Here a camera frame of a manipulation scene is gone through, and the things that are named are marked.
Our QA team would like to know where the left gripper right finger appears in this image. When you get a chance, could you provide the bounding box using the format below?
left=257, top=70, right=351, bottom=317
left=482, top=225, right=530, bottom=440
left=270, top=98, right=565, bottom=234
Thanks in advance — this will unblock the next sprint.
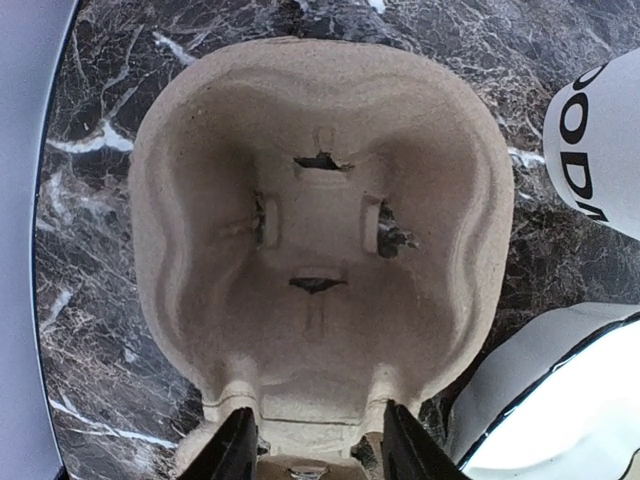
left=382, top=400, right=463, bottom=480

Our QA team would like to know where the brown cardboard cup carrier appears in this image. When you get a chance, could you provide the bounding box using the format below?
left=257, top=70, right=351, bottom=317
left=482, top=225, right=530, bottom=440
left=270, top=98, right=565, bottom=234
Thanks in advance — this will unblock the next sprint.
left=128, top=37, right=514, bottom=479

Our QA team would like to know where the white paper cup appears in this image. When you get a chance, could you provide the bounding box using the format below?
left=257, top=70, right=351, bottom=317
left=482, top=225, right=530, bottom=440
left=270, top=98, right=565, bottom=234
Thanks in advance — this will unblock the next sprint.
left=543, top=50, right=640, bottom=239

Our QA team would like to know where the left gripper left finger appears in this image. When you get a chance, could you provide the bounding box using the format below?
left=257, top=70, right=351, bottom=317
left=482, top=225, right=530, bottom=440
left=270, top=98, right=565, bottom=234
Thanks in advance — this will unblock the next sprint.
left=187, top=407, right=258, bottom=480

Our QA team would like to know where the white scalloped bowl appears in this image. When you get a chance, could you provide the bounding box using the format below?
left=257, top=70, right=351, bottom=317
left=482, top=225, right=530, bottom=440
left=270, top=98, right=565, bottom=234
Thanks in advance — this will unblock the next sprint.
left=445, top=303, right=639, bottom=480

